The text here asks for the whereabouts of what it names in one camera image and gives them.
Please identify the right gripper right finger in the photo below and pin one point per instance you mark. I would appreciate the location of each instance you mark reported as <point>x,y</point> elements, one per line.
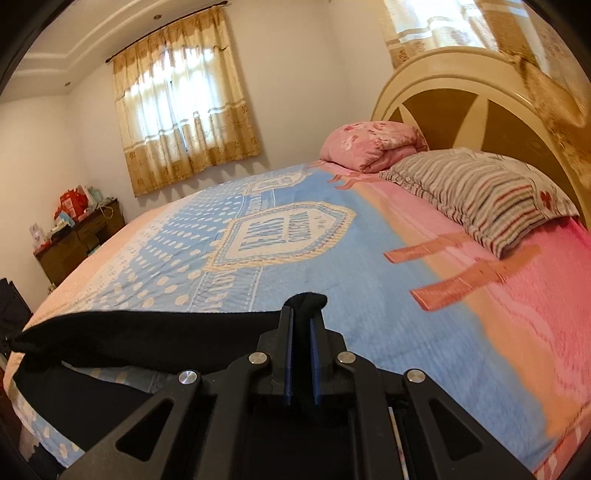
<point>404,426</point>

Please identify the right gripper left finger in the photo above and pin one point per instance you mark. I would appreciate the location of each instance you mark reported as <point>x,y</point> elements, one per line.
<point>189,429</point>

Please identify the black pants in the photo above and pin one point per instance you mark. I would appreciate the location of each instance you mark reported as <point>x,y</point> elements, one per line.
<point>56,353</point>

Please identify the blue pink patterned bedsheet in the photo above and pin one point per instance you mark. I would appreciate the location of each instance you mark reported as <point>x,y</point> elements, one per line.
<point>508,339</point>

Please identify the dark wooden desk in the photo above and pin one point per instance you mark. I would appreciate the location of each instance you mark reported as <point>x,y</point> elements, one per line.
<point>70,246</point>

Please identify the red gift bag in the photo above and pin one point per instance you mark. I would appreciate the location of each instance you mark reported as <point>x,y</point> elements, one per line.
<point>74,203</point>

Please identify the striped pillow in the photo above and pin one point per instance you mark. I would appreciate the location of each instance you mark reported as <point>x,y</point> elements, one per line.
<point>498,200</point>

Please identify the pink floral folded quilt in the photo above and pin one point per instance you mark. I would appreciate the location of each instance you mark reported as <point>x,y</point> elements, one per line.
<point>374,146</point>

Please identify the beige far window curtain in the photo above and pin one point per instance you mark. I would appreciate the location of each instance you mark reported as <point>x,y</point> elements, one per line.
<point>180,104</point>

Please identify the cream brown wooden headboard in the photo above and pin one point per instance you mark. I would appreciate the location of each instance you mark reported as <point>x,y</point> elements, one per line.
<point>474,98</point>

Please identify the beige curtain beside headboard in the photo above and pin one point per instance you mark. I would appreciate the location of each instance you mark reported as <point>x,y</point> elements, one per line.
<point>555,81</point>

